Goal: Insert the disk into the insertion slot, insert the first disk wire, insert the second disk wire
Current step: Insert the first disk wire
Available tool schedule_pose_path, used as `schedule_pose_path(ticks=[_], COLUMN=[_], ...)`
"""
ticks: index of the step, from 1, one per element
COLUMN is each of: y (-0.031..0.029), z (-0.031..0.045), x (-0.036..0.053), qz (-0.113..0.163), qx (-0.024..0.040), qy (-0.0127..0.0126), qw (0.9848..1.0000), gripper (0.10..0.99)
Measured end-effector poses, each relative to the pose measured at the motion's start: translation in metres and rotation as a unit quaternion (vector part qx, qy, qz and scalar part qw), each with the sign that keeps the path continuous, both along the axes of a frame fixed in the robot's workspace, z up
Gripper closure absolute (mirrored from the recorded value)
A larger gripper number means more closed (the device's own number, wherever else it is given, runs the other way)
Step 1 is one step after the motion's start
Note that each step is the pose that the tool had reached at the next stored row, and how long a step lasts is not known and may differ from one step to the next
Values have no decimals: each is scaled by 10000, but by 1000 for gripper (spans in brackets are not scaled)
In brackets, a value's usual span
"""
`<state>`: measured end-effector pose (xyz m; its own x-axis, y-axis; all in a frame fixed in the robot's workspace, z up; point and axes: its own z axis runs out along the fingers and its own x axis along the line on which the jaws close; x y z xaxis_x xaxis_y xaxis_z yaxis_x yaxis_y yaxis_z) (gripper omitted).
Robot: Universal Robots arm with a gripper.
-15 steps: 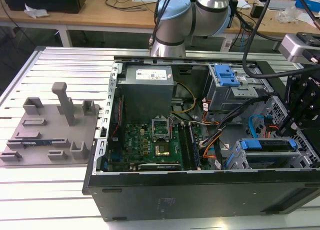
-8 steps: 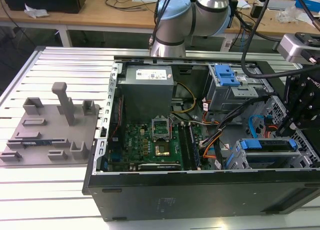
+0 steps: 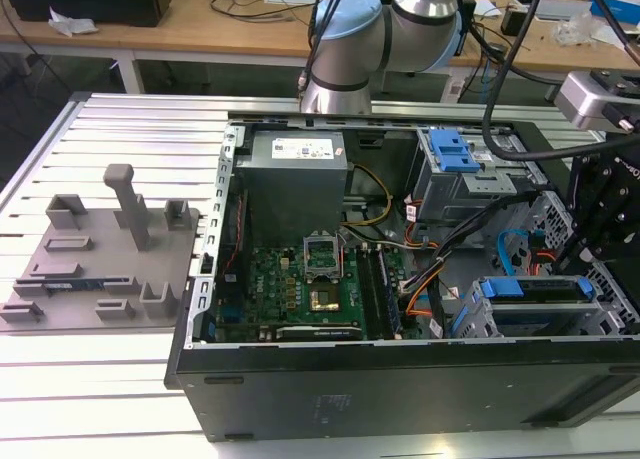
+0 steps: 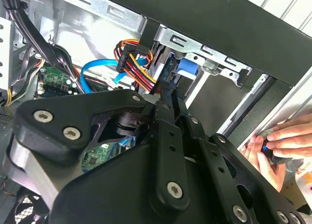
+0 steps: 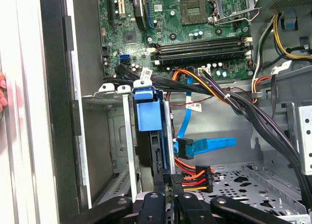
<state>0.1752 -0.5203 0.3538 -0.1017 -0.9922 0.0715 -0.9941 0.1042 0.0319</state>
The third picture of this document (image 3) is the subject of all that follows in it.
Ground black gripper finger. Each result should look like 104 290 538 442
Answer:
553 231 601 280

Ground hard disk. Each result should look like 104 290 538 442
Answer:
478 274 599 330

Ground metal disk bay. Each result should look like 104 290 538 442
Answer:
444 188 640 340

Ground grey metal drive cage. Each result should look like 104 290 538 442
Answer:
405 126 549 225

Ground clear plastic bag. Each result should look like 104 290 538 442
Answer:
554 12 609 48

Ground blue cardboard box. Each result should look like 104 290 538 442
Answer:
588 0 634 23

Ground flat grey box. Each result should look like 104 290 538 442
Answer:
533 0 592 23

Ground small black box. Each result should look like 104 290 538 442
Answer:
500 4 526 36

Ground black open PC case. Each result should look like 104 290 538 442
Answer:
164 109 640 443

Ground CPU socket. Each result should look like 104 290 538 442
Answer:
307 284 344 314

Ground metal socket cover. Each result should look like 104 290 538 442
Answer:
302 233 342 281

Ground black graphics card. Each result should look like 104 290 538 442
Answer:
274 324 364 341

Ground grey power supply unit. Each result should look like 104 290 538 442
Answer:
234 130 349 250

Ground green motherboard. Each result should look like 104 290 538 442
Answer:
214 243 401 343

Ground wooden desk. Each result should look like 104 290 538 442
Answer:
0 0 640 105

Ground grey parts rack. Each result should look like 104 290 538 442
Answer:
0 163 204 335

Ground RAM stick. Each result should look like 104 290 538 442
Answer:
43 277 109 294

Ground crumpled white paper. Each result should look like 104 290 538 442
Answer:
47 6 100 38

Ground red disk wire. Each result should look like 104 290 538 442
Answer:
528 247 557 276

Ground blue disk wire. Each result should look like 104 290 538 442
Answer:
496 227 527 281

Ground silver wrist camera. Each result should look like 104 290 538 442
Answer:
553 70 640 130

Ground black wire bundle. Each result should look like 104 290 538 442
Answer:
399 188 544 300

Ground blue drive carrier handle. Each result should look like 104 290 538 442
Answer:
428 127 482 174

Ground orange wire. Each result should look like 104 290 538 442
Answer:
405 258 441 323

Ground thick black camera cable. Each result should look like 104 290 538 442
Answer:
482 0 576 163

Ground thin black cable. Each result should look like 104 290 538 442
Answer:
580 0 640 68

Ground yellow black power cable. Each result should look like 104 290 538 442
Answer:
342 163 394 228

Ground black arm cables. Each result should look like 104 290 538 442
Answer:
297 0 346 93

